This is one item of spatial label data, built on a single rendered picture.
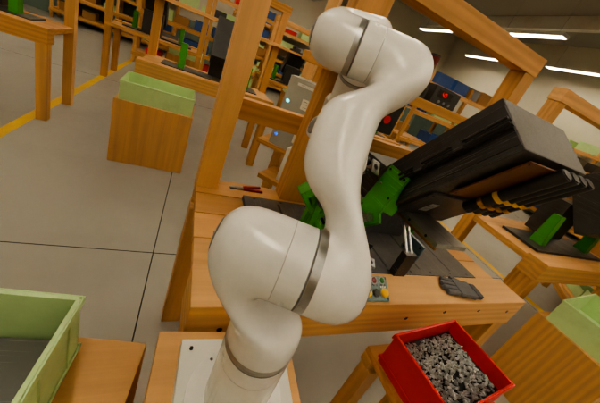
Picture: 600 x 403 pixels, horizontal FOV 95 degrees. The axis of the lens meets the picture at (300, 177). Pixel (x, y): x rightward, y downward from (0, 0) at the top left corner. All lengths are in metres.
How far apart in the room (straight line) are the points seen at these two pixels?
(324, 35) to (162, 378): 0.73
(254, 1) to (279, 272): 0.91
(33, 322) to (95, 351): 0.15
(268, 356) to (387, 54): 0.50
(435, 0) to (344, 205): 1.12
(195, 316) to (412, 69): 0.72
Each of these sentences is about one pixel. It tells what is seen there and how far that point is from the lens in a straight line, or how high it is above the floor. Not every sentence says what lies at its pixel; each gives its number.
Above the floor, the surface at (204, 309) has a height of 0.89.
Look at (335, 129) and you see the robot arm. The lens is 0.42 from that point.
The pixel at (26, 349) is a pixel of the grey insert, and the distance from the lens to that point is 0.80.
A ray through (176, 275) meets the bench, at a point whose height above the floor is 0.35.
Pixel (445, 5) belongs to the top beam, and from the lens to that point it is 1.43.
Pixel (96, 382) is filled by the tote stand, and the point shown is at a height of 0.79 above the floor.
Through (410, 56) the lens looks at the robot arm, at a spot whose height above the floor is 1.57.
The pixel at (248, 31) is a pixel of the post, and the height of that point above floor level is 1.52.
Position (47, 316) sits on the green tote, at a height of 0.91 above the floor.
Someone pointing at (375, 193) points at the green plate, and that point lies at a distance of 1.13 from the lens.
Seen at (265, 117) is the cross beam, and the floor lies 1.22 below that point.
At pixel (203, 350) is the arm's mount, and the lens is 0.74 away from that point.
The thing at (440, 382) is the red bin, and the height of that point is 0.88.
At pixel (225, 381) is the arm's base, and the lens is 0.57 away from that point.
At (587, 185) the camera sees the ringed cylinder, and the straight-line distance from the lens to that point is 1.16.
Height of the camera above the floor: 1.51
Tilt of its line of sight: 22 degrees down
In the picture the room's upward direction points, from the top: 23 degrees clockwise
